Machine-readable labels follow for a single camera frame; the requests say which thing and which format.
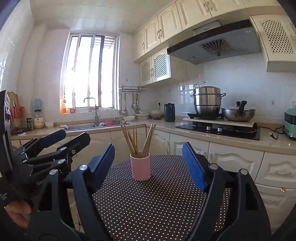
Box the green multi cooker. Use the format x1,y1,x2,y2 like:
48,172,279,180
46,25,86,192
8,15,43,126
282,107,296,141

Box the glass jar with white label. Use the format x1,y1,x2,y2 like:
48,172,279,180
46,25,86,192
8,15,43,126
33,109,45,129

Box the dark blue kettle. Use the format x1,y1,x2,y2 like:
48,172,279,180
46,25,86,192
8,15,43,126
164,103,176,122

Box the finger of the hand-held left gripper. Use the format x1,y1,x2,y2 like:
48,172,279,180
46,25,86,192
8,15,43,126
14,129,67,160
23,132,91,172

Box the kitchen window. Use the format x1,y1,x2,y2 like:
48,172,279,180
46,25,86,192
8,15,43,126
60,31,118,114

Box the cream lower kitchen cabinets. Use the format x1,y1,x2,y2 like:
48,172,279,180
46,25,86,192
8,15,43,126
11,127,296,232

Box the grey range hood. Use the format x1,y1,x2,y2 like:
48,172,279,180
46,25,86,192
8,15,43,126
167,20,262,65

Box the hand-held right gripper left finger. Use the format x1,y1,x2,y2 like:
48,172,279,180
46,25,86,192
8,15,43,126
29,143,115,241

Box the beige stone countertop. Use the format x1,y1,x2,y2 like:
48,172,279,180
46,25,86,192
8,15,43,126
10,118,296,156

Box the cream lattice door cabinet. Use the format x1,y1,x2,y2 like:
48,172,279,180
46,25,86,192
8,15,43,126
249,14,296,73
139,47,186,87

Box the stainless steel steamer pot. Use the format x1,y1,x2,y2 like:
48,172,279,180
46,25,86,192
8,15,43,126
190,82,226,114

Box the steel sink faucet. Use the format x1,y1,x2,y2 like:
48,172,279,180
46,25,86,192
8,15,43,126
84,97,100,126

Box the bunch of wooden chopsticks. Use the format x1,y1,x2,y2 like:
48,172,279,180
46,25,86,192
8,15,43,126
120,123,157,158

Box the metal wall utensil rail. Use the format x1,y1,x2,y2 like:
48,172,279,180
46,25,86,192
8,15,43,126
119,85,146,93

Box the black glass gas stove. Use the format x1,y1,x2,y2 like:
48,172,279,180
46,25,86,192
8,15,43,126
175,123,260,141

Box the cream upper wall cabinets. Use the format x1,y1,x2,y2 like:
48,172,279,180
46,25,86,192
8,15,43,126
133,0,255,63

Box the pink cup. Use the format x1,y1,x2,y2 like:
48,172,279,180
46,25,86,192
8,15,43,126
130,153,151,181

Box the steel wok with lid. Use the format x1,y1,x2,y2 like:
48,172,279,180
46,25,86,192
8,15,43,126
221,100,256,122

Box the beige stone slab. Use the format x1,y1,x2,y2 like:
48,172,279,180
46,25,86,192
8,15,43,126
183,116,257,127

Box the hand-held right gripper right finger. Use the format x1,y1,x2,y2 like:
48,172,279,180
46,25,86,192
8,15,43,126
182,142,272,241

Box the person's left hand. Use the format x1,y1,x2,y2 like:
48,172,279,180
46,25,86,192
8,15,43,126
5,199,32,230

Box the wooden cutting board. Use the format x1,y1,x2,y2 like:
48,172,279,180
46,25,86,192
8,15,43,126
7,92,19,128

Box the black power cord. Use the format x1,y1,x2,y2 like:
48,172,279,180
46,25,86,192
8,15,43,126
258,126,285,140

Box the steel kitchen sink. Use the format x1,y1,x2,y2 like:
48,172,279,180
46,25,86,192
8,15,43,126
66,120,130,131

